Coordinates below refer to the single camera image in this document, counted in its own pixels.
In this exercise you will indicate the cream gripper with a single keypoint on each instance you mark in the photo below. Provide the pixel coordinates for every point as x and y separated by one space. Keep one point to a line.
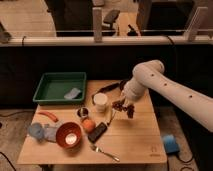
126 102

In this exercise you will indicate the dark red grape bunch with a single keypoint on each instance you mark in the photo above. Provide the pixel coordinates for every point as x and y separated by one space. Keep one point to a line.
119 106

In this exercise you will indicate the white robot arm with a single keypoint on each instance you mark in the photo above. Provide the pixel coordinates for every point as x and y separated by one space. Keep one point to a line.
150 75

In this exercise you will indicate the white paper cup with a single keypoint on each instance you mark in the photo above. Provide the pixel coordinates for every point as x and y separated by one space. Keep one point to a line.
100 100

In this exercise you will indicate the small metal cup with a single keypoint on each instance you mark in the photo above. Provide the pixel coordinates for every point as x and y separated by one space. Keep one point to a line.
82 112

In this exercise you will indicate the blue plastic cup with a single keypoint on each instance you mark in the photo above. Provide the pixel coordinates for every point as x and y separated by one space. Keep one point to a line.
36 130

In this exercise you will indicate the purple bowl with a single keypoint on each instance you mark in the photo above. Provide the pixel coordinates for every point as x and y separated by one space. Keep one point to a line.
122 84

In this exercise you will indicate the wooden table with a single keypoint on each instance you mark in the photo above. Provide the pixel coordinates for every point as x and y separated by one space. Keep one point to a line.
133 141

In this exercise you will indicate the black rectangular block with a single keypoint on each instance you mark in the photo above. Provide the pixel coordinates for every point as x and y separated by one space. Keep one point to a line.
97 132

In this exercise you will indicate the orange fruit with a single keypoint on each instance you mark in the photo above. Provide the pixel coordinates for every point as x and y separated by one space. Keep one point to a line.
88 125

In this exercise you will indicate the silver fork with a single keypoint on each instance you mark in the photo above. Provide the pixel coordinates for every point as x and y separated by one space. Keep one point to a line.
98 150

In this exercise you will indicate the blue tape roll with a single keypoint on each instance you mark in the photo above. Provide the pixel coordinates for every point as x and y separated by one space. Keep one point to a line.
170 144

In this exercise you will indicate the orange bowl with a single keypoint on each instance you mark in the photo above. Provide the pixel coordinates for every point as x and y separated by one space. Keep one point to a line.
68 135

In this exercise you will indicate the green plastic tray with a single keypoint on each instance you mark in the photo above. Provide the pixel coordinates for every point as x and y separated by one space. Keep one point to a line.
53 86

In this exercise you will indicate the orange carrot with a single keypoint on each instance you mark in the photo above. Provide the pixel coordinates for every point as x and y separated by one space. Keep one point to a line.
49 115

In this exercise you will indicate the grey cloth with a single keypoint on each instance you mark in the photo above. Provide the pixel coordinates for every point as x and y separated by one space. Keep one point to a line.
50 131

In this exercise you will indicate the black handled knife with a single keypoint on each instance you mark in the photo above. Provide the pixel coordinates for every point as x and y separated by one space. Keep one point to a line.
106 89

